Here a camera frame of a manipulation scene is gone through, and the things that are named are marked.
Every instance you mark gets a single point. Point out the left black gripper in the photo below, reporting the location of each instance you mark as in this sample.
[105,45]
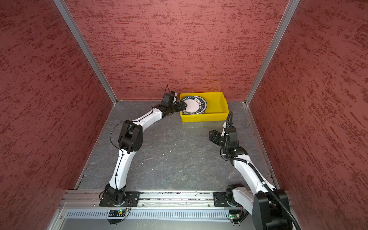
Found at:
[179,106]

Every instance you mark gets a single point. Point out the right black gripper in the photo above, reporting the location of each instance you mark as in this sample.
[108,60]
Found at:
[213,135]

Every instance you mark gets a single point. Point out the green rim Hao Wei plate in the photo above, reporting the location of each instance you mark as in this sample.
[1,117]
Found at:
[196,105]

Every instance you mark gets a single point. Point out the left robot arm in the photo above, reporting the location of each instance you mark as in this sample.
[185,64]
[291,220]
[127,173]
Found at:
[129,142]

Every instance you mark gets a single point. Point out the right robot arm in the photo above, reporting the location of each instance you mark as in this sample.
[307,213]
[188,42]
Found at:
[269,207]

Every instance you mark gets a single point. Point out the yellow plastic bin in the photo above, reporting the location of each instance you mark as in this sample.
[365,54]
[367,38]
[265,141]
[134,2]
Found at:
[217,109]

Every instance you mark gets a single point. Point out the right circuit board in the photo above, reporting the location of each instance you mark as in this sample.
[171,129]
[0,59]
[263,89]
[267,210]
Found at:
[236,214]

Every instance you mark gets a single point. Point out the circuit board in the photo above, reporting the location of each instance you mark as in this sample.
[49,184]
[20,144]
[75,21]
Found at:
[236,214]
[113,213]

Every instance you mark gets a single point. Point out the left circuit board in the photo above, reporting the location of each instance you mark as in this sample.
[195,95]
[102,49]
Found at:
[113,213]

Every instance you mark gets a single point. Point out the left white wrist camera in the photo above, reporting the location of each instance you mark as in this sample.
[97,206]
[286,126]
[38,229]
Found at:
[169,99]

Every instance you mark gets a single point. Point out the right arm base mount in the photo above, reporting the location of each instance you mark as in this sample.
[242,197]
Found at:
[221,200]

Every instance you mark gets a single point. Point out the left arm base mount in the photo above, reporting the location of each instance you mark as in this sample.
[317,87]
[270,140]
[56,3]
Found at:
[124,199]

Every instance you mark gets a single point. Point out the right aluminium corner post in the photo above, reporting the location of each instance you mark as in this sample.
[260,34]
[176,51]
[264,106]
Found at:
[284,22]

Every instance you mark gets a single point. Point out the aluminium corner post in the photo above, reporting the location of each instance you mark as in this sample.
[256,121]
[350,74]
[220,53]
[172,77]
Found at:
[72,25]
[284,22]

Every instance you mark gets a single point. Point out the aluminium mounting rail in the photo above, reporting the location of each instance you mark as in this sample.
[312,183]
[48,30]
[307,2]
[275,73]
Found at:
[149,199]

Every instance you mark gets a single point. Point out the left aluminium corner post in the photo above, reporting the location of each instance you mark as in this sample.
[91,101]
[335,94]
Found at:
[72,25]

